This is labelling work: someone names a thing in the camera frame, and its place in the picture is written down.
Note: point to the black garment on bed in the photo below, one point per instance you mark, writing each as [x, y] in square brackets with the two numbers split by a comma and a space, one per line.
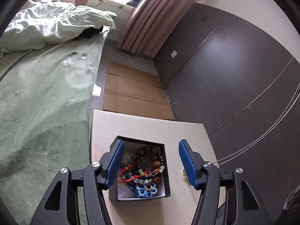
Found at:
[89, 32]

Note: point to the black jewelry box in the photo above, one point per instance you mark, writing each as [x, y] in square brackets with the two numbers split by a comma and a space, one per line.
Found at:
[143, 173]

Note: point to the pink curtain right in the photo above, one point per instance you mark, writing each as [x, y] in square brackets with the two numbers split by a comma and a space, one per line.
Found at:
[151, 24]

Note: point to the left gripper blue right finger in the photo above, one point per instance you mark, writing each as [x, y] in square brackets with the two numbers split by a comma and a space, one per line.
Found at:
[192, 164]

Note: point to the light green duvet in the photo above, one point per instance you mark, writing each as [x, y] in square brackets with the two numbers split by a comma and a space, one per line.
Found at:
[37, 25]

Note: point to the white wall socket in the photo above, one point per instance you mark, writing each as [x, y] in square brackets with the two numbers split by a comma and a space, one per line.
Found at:
[173, 54]

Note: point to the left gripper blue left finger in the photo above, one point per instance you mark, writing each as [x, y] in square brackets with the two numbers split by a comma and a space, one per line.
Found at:
[111, 164]

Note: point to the flattened cardboard sheet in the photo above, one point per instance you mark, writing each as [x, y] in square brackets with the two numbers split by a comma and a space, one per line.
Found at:
[134, 92]

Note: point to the green bed sheet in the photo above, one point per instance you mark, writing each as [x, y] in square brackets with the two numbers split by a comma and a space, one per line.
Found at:
[45, 118]

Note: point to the bear pattern pillow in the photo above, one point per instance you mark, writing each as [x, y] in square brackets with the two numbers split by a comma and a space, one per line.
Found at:
[120, 4]

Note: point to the dark grey wardrobe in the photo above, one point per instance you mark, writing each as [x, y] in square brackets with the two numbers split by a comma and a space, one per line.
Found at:
[243, 86]

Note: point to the gold butterfly pendant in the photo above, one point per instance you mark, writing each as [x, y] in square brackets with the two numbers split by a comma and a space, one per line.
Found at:
[185, 174]

